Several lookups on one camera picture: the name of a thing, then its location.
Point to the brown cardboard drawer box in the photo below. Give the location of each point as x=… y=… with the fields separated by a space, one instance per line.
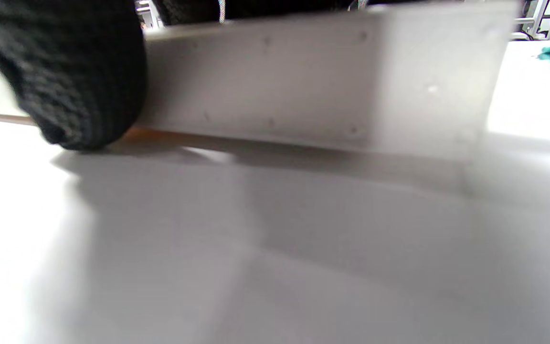
x=303 y=81

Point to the person's right hand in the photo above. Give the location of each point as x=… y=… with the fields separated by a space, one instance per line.
x=74 y=71

